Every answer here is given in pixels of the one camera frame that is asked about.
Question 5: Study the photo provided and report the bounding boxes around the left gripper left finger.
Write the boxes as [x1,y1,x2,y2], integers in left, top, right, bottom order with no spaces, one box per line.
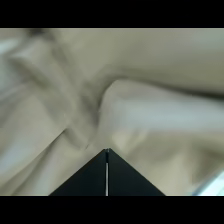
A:
[49,148,108,196]

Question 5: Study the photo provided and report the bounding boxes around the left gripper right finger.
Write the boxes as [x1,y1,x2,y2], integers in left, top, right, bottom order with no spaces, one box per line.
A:
[107,148,166,196]

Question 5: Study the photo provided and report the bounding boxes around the brown pants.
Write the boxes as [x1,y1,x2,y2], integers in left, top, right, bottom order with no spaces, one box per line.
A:
[0,28,224,196]

